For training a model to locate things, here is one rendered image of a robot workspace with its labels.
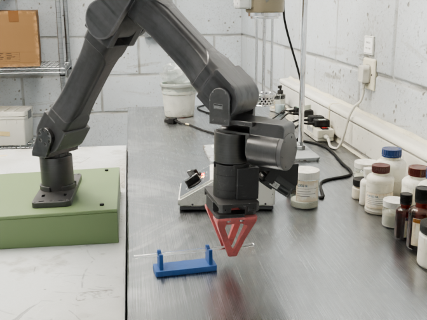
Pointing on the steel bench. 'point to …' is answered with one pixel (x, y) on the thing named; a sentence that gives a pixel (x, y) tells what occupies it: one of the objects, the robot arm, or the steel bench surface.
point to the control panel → (197, 184)
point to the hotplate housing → (192, 198)
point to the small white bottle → (363, 185)
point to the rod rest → (173, 268)
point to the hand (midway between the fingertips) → (229, 247)
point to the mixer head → (261, 8)
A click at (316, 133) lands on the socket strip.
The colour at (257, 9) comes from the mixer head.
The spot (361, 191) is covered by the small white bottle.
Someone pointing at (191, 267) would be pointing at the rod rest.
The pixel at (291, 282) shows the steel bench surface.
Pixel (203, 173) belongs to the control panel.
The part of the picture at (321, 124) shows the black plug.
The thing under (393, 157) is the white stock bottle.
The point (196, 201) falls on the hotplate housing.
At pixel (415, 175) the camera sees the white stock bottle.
